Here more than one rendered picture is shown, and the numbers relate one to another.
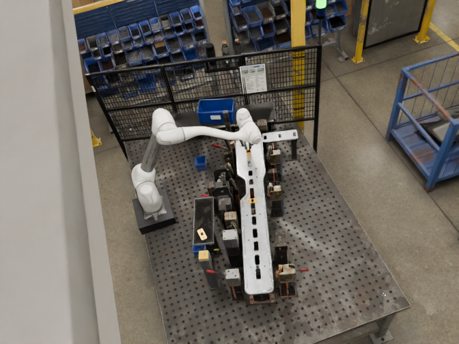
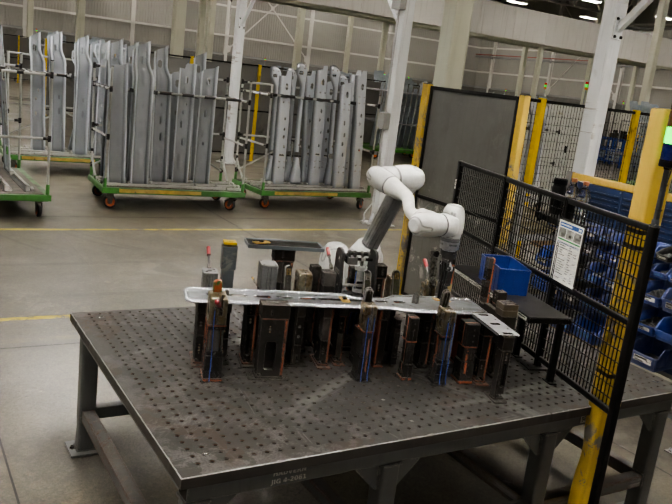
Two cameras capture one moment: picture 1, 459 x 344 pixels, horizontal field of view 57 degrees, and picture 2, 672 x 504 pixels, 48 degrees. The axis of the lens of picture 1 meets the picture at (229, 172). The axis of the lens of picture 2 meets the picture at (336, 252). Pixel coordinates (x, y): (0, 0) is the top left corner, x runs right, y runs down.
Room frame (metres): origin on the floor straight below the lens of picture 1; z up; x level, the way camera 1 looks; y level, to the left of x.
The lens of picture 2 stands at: (0.40, -3.09, 1.97)
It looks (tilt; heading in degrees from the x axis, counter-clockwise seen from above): 13 degrees down; 66
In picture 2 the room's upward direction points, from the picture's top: 7 degrees clockwise
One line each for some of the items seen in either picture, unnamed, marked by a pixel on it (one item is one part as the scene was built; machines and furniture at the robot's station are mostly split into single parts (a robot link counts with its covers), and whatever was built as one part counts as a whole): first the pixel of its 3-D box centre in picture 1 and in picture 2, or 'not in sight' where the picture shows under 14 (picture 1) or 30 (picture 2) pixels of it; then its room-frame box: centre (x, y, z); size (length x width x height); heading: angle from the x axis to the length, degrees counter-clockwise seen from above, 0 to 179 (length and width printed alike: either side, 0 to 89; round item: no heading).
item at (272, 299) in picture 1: (260, 291); (200, 328); (1.15, -0.04, 0.84); 0.18 x 0.06 x 0.29; 82
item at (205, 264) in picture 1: (209, 271); (225, 289); (1.33, 0.27, 0.92); 0.08 x 0.08 x 0.44; 82
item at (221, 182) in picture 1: (225, 196); (351, 298); (1.90, 0.07, 0.94); 0.18 x 0.13 x 0.49; 172
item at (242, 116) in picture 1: (244, 119); (451, 220); (2.22, -0.18, 1.40); 0.13 x 0.11 x 0.16; 14
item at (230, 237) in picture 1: (233, 248); (264, 305); (1.47, 0.08, 0.90); 0.13 x 0.10 x 0.41; 82
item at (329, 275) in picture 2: (228, 215); (324, 308); (1.76, 0.08, 0.89); 0.13 x 0.11 x 0.38; 82
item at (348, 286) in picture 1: (236, 199); (378, 354); (2.04, -0.01, 0.68); 2.56 x 1.61 x 0.04; 8
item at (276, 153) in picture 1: (275, 166); (441, 345); (2.15, -0.38, 0.87); 0.12 x 0.09 x 0.35; 82
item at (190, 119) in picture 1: (223, 117); (504, 291); (2.69, -0.04, 1.01); 0.90 x 0.22 x 0.03; 82
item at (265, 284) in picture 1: (253, 203); (340, 300); (1.75, -0.13, 1.00); 1.38 x 0.22 x 0.02; 172
